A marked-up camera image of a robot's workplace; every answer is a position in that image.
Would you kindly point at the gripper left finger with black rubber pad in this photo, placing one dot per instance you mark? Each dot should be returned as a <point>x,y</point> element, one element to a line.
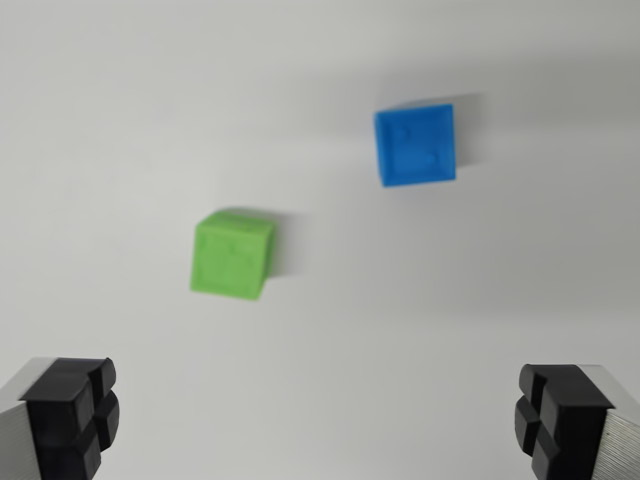
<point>55,415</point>

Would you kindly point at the gripper right finger with black rubber pad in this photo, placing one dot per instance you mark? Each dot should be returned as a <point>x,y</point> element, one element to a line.
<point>570,425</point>

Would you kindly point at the blue cube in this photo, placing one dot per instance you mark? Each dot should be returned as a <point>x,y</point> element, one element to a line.
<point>415,145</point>

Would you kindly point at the green cube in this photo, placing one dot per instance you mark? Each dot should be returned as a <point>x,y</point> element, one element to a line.
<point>230,255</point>

